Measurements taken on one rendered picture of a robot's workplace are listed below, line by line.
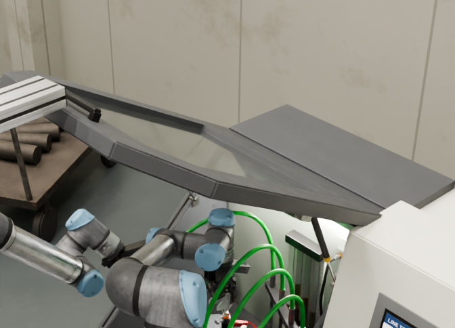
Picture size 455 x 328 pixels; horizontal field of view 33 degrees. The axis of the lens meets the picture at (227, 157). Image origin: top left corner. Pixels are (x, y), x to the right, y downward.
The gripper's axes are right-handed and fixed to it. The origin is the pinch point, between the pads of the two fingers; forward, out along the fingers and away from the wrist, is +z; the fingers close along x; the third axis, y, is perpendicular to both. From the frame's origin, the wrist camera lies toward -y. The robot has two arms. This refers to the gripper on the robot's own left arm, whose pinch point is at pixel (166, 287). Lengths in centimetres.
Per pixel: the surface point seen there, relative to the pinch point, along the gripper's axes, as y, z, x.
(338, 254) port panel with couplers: -44, 28, 6
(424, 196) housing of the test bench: -74, 31, 11
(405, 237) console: -63, 21, 37
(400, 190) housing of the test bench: -70, 26, 7
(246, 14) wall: -78, -3, -232
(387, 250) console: -58, 18, 42
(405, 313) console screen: -50, 30, 49
